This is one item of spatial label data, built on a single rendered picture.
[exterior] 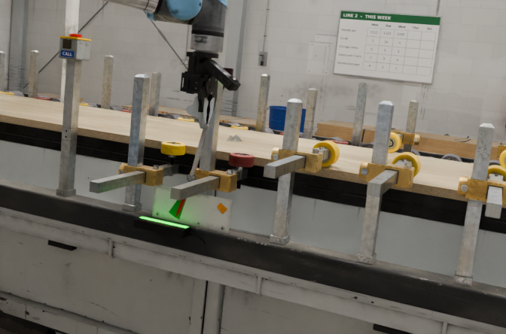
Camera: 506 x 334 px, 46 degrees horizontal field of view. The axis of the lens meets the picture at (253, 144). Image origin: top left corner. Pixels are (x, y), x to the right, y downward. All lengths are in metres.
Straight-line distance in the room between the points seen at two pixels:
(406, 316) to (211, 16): 0.96
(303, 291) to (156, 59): 8.66
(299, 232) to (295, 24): 7.43
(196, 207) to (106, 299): 0.73
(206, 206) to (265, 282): 0.28
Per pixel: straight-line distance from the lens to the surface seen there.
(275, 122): 7.39
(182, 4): 1.47
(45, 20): 11.65
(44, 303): 2.59
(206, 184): 1.67
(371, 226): 1.63
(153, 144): 2.10
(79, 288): 2.45
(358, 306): 1.72
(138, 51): 10.41
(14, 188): 2.18
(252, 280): 1.80
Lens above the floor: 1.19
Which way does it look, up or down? 8 degrees down
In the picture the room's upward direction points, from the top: 6 degrees clockwise
